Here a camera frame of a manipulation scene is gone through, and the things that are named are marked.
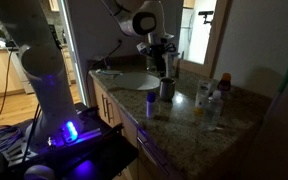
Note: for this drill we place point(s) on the wooden framed mirror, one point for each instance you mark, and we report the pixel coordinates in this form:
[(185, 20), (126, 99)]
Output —
[(200, 36)]

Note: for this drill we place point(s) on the wooden vanity cabinet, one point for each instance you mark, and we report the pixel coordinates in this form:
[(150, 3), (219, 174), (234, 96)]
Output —
[(117, 116)]

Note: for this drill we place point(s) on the white oval sink basin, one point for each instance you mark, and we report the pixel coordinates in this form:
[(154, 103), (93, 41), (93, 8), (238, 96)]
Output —
[(137, 81)]

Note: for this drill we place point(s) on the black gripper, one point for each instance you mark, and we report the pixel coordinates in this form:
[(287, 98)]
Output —
[(158, 50)]

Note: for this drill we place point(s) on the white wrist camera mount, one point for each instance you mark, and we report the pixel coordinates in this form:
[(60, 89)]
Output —
[(143, 48)]

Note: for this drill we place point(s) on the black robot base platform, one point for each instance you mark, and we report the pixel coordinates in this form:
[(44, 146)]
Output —
[(94, 150)]

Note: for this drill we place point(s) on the silver metal cup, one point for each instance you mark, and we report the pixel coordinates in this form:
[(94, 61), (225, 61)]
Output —
[(167, 89)]

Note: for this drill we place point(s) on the bottle with orange cap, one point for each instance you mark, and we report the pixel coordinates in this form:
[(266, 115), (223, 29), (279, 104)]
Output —
[(224, 85)]

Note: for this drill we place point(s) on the white bottle with purple cap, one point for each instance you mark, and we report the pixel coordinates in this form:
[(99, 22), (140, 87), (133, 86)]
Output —
[(151, 105)]

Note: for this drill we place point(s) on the chrome faucet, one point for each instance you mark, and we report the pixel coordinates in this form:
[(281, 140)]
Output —
[(150, 63)]

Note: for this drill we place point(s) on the white squeeze tube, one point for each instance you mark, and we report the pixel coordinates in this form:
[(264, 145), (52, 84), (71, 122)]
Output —
[(202, 96)]

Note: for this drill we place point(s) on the toothbrush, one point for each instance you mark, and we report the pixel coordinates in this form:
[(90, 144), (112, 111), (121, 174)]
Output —
[(109, 71)]

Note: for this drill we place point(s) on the clear plastic bottle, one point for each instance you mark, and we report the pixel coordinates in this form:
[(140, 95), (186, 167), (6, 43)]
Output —
[(214, 111)]

